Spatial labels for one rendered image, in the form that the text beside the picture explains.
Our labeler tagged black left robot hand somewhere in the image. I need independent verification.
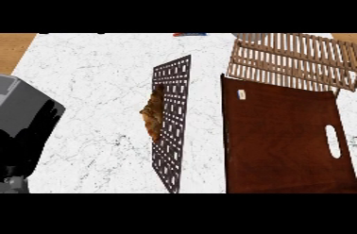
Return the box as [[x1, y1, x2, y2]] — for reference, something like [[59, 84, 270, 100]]
[[0, 100, 66, 181]]

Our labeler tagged brown cupcake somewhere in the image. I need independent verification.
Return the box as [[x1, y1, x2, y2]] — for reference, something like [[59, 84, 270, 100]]
[[139, 85, 165, 143]]

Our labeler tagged dark perforated metal tray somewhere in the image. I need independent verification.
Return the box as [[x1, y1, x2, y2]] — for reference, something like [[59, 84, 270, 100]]
[[151, 54, 192, 194]]

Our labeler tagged wooden slatted tiered shelf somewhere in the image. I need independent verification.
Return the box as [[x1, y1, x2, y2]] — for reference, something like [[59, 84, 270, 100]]
[[226, 32, 357, 93]]

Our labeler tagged red and blue flat object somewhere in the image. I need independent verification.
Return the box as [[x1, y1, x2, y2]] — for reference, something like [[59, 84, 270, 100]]
[[171, 32, 208, 38]]

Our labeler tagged dark brown cutting board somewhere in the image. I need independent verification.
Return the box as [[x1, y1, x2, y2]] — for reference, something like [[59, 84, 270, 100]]
[[218, 73, 357, 194]]

